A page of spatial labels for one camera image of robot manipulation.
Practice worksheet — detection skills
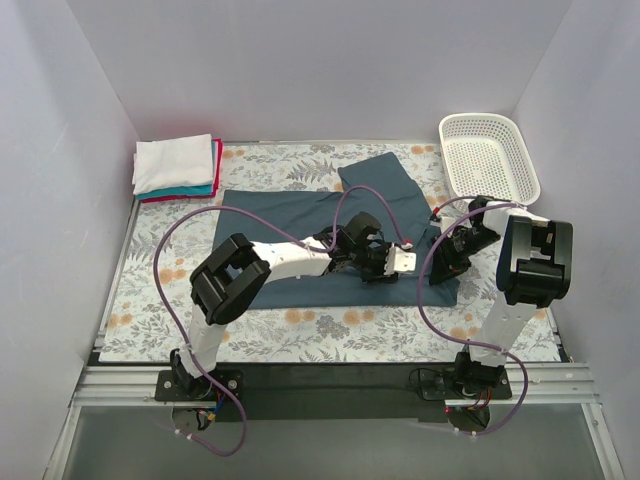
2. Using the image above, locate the blue grey t shirt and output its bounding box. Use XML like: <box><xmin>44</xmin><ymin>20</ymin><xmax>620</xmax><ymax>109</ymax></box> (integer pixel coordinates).
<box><xmin>213</xmin><ymin>153</ymin><xmax>438</xmax><ymax>309</ymax></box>

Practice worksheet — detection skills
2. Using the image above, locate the aluminium frame rail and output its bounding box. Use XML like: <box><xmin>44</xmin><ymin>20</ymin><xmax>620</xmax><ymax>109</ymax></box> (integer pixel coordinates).
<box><xmin>73</xmin><ymin>363</ymin><xmax>601</xmax><ymax>406</ymax></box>

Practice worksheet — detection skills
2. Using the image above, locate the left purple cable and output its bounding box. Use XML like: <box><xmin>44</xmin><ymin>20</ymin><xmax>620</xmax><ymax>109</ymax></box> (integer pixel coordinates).
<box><xmin>153</xmin><ymin>185</ymin><xmax>414</xmax><ymax>457</ymax></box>

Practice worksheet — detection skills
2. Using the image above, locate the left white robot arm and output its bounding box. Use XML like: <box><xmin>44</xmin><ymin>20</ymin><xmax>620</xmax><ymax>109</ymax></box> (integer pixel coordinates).
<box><xmin>170</xmin><ymin>212</ymin><xmax>416</xmax><ymax>400</ymax></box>

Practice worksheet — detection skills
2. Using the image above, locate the red folded t shirt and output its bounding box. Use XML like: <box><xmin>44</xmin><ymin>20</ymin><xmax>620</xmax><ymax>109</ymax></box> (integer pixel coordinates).
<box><xmin>141</xmin><ymin>138</ymin><xmax>224</xmax><ymax>205</ymax></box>

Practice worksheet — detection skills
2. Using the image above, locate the white plastic basket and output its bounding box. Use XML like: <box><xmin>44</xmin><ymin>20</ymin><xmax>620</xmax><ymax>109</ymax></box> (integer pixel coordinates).
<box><xmin>438</xmin><ymin>113</ymin><xmax>541</xmax><ymax>206</ymax></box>

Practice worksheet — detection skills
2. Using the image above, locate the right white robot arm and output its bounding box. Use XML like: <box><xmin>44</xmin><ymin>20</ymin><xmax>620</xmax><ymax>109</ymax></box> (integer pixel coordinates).
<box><xmin>429</xmin><ymin>196</ymin><xmax>573</xmax><ymax>398</ymax></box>

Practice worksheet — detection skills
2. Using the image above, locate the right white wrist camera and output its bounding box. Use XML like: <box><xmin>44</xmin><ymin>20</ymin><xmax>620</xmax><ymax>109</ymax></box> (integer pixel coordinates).
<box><xmin>430</xmin><ymin>207</ymin><xmax>456</xmax><ymax>235</ymax></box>

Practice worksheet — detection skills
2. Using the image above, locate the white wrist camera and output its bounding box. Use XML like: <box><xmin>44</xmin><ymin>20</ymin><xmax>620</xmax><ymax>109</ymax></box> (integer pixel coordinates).
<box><xmin>384</xmin><ymin>242</ymin><xmax>417</xmax><ymax>276</ymax></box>
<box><xmin>430</xmin><ymin>207</ymin><xmax>456</xmax><ymax>235</ymax></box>

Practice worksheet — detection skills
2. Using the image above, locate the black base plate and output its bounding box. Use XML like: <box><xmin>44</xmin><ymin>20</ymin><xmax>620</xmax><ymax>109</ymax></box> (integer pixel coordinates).
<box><xmin>154</xmin><ymin>362</ymin><xmax>514</xmax><ymax>424</ymax></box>

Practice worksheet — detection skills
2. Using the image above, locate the white folded t shirt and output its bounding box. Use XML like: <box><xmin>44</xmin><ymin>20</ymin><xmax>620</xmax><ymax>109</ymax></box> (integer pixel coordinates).
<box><xmin>133</xmin><ymin>134</ymin><xmax>215</xmax><ymax>195</ymax></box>

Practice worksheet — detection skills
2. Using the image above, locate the teal folded t shirt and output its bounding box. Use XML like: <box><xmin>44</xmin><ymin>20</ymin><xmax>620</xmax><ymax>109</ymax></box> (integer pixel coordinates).
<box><xmin>137</xmin><ymin>139</ymin><xmax>220</xmax><ymax>201</ymax></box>

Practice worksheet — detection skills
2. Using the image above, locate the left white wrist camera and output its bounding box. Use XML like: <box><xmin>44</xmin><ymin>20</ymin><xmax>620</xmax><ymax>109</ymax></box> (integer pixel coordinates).
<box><xmin>384</xmin><ymin>242</ymin><xmax>417</xmax><ymax>276</ymax></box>

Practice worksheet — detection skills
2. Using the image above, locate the floral table mat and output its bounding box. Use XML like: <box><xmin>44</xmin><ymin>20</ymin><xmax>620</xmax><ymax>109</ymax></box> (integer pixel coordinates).
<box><xmin>99</xmin><ymin>142</ymin><xmax>571</xmax><ymax>364</ymax></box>

